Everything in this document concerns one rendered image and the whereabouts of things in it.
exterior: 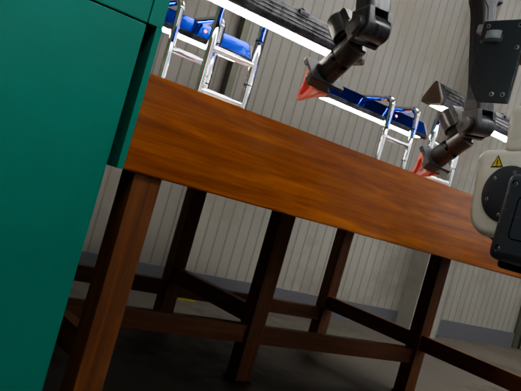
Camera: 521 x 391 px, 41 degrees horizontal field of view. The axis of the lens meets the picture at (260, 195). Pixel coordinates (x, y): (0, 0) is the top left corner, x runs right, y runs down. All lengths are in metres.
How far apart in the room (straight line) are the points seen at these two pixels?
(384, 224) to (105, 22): 0.86
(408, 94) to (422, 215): 2.84
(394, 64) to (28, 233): 3.55
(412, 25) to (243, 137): 3.29
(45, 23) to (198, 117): 0.35
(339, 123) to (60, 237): 3.15
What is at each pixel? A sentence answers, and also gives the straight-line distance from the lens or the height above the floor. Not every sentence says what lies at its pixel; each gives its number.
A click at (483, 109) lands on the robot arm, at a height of 0.98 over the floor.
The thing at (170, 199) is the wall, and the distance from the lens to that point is 3.63.
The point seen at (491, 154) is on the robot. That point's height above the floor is 0.79.
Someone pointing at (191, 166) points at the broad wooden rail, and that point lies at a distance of 1.37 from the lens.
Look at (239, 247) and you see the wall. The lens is 3.92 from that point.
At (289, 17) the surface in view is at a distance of 1.87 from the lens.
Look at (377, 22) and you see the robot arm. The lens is 1.54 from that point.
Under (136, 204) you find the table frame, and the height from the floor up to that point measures 0.52.
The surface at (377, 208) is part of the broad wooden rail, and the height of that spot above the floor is 0.65.
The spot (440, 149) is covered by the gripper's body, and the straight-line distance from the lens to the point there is 1.95.
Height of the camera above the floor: 0.60
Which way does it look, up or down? level
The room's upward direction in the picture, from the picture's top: 16 degrees clockwise
